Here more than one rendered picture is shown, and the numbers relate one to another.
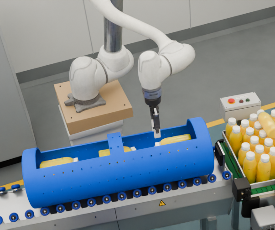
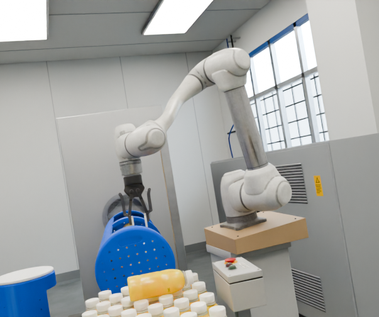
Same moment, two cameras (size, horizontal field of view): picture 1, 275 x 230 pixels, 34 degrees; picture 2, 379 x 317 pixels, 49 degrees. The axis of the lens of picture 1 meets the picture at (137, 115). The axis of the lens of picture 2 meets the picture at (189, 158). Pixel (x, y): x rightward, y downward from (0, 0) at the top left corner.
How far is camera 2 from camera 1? 281 cm
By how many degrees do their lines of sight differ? 87
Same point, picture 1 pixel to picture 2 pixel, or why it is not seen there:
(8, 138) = (336, 303)
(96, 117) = (216, 234)
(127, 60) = (260, 186)
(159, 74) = (117, 145)
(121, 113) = (229, 242)
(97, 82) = (231, 198)
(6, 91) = (335, 243)
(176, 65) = (127, 141)
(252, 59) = not seen: outside the picture
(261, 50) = not seen: outside the picture
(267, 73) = not seen: outside the picture
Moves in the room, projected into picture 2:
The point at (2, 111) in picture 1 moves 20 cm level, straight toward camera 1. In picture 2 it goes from (332, 266) to (310, 273)
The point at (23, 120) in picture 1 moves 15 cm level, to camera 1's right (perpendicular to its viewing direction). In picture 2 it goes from (348, 290) to (359, 296)
